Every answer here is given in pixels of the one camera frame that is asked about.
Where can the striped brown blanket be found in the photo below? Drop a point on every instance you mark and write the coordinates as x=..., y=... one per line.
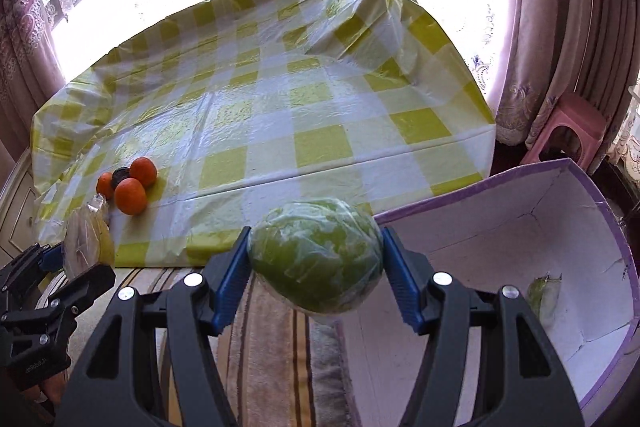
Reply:
x=270, y=357

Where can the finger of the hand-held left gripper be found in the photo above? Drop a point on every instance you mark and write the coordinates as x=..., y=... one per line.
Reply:
x=51, y=257
x=87, y=287

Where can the small dark round mangosteen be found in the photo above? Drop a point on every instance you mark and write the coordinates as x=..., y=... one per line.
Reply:
x=120, y=175

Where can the small wrapped green vegetable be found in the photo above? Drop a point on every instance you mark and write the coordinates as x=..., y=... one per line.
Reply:
x=542, y=297

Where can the person's left hand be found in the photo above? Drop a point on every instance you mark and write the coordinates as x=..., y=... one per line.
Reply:
x=47, y=397

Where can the white cardboard box purple edge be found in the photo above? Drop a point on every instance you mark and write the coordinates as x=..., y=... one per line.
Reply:
x=500, y=232

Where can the plastic-wrapped green cabbage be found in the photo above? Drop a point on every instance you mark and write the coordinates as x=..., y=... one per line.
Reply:
x=315, y=257

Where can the pink plastic stool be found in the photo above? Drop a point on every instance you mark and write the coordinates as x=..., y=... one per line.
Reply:
x=575, y=112

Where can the pink floral curtain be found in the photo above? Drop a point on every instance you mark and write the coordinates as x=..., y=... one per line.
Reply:
x=550, y=32
x=20, y=57

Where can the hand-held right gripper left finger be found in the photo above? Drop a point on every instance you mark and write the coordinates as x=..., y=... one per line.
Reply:
x=232, y=277

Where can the yellow checked plastic tablecloth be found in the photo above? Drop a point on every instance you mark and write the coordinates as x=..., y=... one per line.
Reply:
x=300, y=107

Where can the small orange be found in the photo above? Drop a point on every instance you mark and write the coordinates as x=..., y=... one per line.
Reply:
x=103, y=185

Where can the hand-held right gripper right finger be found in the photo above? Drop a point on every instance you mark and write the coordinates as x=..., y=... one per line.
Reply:
x=400, y=277

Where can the cream wooden furniture panel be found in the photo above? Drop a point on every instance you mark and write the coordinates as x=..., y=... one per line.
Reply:
x=15, y=207

